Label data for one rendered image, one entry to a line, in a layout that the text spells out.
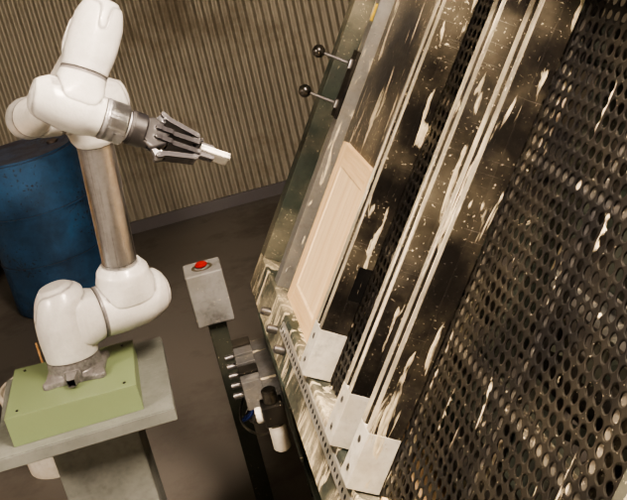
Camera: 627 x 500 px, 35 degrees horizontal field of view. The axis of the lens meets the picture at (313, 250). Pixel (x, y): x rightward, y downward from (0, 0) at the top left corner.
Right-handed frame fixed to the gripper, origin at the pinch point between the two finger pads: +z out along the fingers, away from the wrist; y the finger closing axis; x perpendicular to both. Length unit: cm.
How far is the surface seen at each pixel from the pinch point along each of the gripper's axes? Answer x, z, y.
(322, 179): -39, 50, -37
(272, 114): -294, 153, -297
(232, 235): -313, 138, -207
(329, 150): -32, 48, -43
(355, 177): -14, 45, -20
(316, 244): -40, 48, -15
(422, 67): 33, 35, -15
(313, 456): -23, 38, 56
